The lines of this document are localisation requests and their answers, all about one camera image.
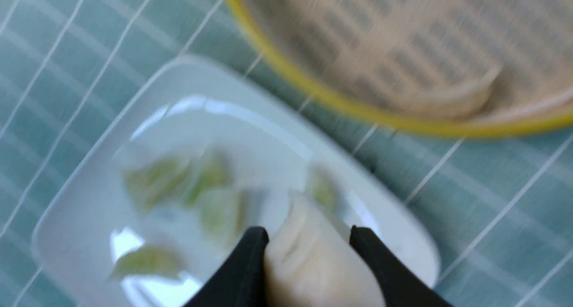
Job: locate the green dumpling plate left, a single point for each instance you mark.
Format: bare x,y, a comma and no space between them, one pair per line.
150,185

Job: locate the white steamer liner cloth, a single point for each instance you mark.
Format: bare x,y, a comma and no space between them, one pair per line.
425,43

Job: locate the white dumpling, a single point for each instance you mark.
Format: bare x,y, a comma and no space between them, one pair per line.
310,263

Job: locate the white square plate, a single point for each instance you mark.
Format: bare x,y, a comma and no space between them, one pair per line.
190,105

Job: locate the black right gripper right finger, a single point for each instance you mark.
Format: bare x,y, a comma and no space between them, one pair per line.
400,287

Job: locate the green dumpling plate bottom-left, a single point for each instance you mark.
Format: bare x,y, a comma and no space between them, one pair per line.
148,260

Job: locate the bamboo steamer basket yellow rim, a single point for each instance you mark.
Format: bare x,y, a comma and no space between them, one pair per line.
358,105

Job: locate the green dumpling plate top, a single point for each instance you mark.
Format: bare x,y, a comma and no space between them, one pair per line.
322,188

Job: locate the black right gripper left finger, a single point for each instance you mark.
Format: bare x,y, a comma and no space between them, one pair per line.
240,280

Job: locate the green dumpling plate centre-left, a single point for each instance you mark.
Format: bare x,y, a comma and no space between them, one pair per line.
211,171

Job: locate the green dumpling plate centre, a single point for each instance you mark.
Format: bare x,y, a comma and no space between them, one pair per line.
221,215

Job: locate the green checkered tablecloth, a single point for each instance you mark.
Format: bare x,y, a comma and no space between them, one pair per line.
500,211

